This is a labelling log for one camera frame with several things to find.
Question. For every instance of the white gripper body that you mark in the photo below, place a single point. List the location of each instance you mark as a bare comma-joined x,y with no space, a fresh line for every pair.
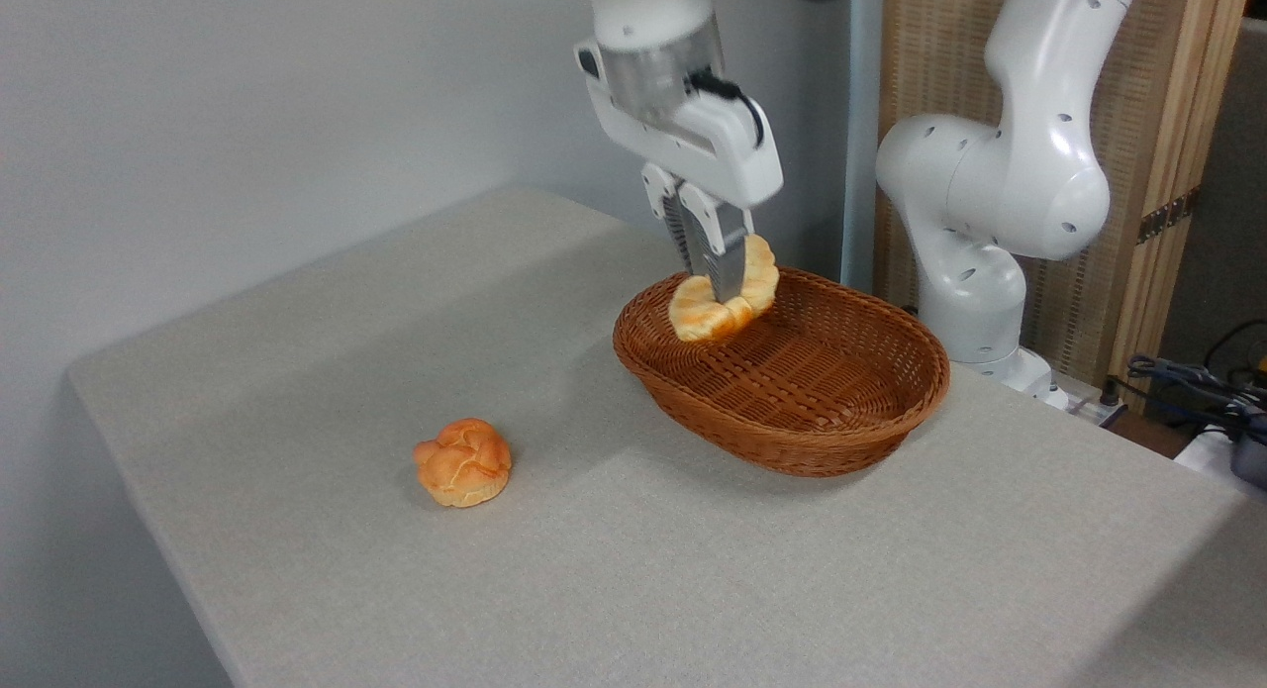
728,148

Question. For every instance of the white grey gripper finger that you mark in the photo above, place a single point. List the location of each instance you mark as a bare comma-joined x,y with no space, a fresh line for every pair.
669,198
723,247

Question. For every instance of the pale long bread roll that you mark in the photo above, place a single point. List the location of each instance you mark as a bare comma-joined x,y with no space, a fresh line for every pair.
701,317

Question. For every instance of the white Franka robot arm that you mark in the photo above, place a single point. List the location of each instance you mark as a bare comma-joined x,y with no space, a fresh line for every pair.
1020,183

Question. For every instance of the round orange bread bun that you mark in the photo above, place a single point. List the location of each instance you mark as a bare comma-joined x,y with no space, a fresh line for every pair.
463,465

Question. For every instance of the brown oval wicker basket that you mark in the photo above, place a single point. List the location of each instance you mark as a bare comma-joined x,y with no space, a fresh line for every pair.
802,391

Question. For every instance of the grey tablecloth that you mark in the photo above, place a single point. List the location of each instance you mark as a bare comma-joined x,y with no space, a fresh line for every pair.
643,569

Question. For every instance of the brass screen hinge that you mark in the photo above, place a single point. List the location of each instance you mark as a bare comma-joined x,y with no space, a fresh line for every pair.
1168,216

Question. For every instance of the dark grey partition panel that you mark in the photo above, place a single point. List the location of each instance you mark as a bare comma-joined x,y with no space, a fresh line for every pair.
1222,223

